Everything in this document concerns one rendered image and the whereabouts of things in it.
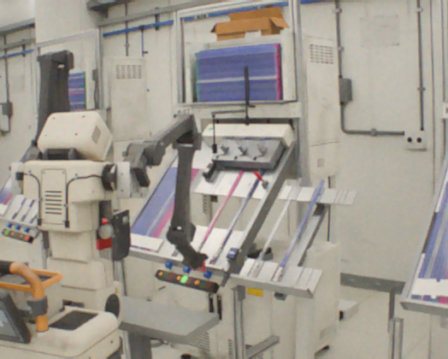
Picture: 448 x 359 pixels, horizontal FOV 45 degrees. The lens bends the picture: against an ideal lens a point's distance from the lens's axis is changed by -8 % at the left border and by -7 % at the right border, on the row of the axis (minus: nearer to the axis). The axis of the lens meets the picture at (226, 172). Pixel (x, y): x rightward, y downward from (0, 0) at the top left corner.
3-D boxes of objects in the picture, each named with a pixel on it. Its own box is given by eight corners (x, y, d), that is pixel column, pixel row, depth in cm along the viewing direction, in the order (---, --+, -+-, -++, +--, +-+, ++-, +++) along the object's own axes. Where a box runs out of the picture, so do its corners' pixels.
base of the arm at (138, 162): (108, 167, 178) (141, 167, 174) (117, 150, 184) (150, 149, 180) (117, 186, 184) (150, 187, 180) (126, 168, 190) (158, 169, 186)
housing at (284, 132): (294, 157, 269) (282, 136, 260) (214, 154, 300) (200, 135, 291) (301, 144, 273) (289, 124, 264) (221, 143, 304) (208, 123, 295)
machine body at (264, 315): (273, 392, 264) (272, 274, 257) (170, 357, 309) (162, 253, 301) (338, 345, 314) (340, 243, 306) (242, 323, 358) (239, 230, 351)
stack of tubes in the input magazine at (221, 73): (279, 100, 260) (276, 42, 257) (195, 102, 292) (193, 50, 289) (294, 99, 270) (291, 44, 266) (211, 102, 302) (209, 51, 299)
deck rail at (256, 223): (233, 279, 235) (226, 271, 231) (229, 278, 236) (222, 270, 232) (300, 150, 269) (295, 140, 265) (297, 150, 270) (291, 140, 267)
